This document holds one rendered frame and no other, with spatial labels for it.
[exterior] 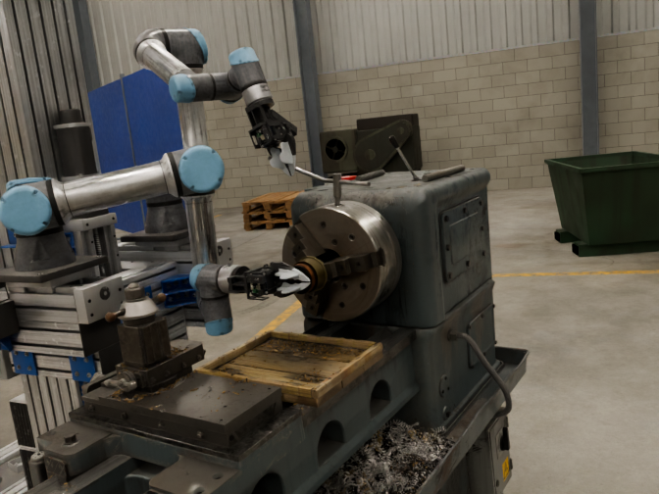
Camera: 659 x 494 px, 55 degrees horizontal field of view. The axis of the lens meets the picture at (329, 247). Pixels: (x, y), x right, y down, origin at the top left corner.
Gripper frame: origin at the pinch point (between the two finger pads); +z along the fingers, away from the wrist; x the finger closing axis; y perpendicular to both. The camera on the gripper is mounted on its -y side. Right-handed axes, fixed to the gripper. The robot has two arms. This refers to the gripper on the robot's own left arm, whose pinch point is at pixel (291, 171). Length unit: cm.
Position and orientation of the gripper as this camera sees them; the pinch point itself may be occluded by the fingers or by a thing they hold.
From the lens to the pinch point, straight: 175.1
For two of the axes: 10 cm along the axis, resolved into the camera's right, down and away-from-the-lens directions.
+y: -5.4, 2.1, -8.2
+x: 7.6, -2.9, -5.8
